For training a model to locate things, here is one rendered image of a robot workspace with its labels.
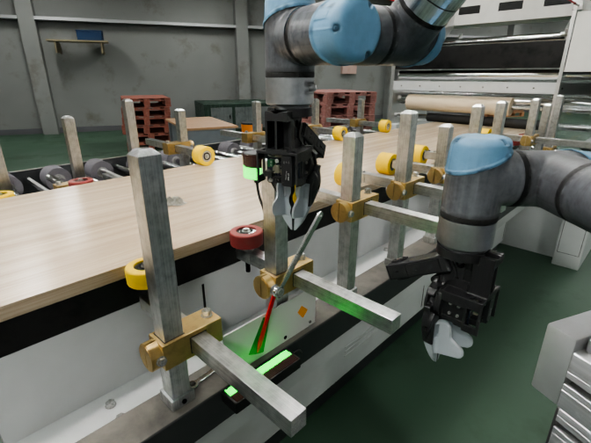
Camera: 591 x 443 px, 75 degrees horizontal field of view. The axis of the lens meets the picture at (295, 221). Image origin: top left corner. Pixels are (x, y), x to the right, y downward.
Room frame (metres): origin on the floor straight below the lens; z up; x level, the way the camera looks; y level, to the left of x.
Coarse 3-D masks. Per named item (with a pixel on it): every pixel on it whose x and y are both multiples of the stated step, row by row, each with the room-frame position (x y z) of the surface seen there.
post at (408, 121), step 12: (408, 120) 1.06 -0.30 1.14; (408, 132) 1.06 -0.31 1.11; (408, 144) 1.06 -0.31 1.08; (408, 156) 1.06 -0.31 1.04; (396, 168) 1.08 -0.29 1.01; (408, 168) 1.06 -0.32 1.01; (396, 180) 1.07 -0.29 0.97; (408, 180) 1.07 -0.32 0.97; (396, 204) 1.07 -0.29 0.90; (396, 228) 1.06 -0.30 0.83; (396, 240) 1.06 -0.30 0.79; (396, 252) 1.06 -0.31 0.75
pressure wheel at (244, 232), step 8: (232, 232) 0.84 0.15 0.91; (240, 232) 0.85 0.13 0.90; (248, 232) 0.85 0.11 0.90; (256, 232) 0.84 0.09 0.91; (232, 240) 0.83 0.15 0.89; (240, 240) 0.82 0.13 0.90; (248, 240) 0.82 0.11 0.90; (256, 240) 0.82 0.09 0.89; (240, 248) 0.82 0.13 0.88; (248, 248) 0.82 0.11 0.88; (248, 264) 0.85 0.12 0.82
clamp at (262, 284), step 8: (288, 264) 0.75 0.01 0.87; (296, 264) 0.75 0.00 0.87; (304, 264) 0.75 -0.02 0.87; (312, 264) 0.77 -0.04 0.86; (264, 272) 0.71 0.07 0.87; (312, 272) 0.77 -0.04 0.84; (256, 280) 0.70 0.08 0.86; (264, 280) 0.68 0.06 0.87; (272, 280) 0.69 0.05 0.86; (280, 280) 0.70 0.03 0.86; (288, 280) 0.71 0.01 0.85; (256, 288) 0.70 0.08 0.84; (264, 288) 0.68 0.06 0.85; (288, 288) 0.71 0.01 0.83; (264, 296) 0.68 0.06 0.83
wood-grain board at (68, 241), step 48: (336, 144) 2.11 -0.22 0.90; (384, 144) 2.11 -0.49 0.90; (432, 144) 2.11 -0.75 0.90; (48, 192) 1.19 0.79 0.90; (96, 192) 1.19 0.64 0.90; (192, 192) 1.19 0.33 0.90; (240, 192) 1.19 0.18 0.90; (0, 240) 0.81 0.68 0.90; (48, 240) 0.81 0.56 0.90; (96, 240) 0.81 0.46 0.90; (192, 240) 0.81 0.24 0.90; (0, 288) 0.59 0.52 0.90; (48, 288) 0.59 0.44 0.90
